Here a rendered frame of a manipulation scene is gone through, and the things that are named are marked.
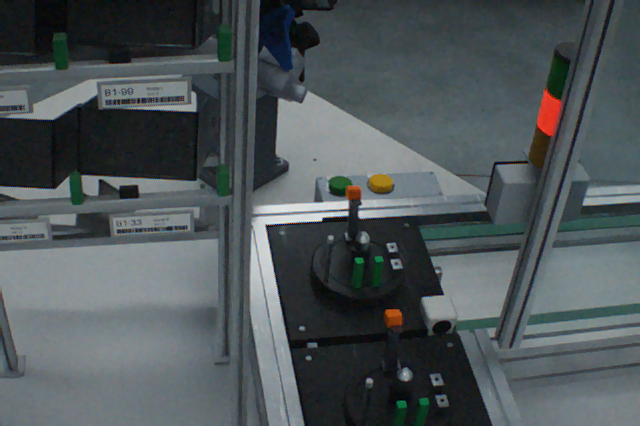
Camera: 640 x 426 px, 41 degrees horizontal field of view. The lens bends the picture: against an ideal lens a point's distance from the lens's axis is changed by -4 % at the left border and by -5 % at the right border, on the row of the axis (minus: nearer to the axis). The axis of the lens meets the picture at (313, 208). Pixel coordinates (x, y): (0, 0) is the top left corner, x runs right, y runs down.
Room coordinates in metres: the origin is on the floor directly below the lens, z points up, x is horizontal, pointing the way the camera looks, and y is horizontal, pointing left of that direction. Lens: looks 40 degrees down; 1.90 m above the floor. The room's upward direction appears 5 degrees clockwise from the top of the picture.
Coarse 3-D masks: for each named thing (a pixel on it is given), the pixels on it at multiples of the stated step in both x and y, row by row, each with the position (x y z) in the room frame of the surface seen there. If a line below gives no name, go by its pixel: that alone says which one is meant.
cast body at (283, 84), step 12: (264, 48) 1.00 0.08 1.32; (264, 60) 0.99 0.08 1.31; (300, 60) 1.00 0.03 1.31; (264, 72) 0.97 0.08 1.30; (276, 72) 0.97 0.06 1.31; (288, 72) 0.97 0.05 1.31; (300, 72) 1.00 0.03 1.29; (264, 84) 0.96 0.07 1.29; (276, 84) 0.96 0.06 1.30; (288, 84) 0.96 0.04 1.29; (300, 84) 0.99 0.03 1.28; (276, 96) 0.98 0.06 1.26; (288, 96) 0.96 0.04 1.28; (300, 96) 0.95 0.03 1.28
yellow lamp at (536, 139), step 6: (534, 132) 0.90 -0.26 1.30; (540, 132) 0.89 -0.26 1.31; (534, 138) 0.90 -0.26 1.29; (540, 138) 0.88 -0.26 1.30; (546, 138) 0.88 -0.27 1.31; (534, 144) 0.89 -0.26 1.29; (540, 144) 0.88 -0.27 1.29; (546, 144) 0.88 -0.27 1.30; (534, 150) 0.89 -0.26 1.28; (540, 150) 0.88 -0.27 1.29; (546, 150) 0.88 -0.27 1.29; (534, 156) 0.89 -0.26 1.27; (540, 156) 0.88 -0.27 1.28; (534, 162) 0.88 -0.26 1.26; (540, 162) 0.88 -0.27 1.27
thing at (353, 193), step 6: (348, 186) 1.05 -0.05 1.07; (354, 186) 1.05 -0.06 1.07; (348, 192) 1.04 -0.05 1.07; (354, 192) 1.04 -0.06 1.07; (360, 192) 1.04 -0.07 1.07; (348, 198) 1.03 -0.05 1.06; (354, 198) 1.03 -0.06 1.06; (360, 198) 1.04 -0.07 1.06; (348, 204) 1.04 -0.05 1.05; (354, 204) 1.02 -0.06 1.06; (360, 204) 1.02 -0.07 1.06; (348, 210) 1.03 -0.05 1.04; (354, 210) 1.03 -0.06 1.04; (348, 216) 1.03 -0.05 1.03; (354, 216) 1.03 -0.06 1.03; (348, 222) 1.03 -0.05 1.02; (354, 222) 1.03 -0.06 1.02; (348, 228) 1.02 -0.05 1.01; (354, 228) 1.02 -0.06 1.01; (348, 234) 1.02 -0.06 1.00; (354, 234) 1.02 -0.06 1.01
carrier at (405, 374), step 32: (320, 352) 0.81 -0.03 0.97; (352, 352) 0.82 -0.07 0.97; (384, 352) 0.82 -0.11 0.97; (416, 352) 0.82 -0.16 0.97; (448, 352) 0.83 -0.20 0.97; (320, 384) 0.75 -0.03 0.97; (352, 384) 0.74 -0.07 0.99; (384, 384) 0.75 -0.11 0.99; (416, 384) 0.75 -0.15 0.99; (448, 384) 0.77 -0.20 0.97; (320, 416) 0.70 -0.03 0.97; (352, 416) 0.69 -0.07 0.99; (384, 416) 0.69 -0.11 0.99; (416, 416) 0.68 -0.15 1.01; (448, 416) 0.70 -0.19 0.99; (480, 416) 0.72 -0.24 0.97
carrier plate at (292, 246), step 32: (320, 224) 1.08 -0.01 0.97; (384, 224) 1.09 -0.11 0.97; (416, 224) 1.10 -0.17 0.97; (288, 256) 1.00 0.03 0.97; (416, 256) 1.02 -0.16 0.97; (288, 288) 0.93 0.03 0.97; (416, 288) 0.95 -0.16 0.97; (288, 320) 0.87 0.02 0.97; (320, 320) 0.87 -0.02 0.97; (352, 320) 0.88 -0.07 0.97; (416, 320) 0.89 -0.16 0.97
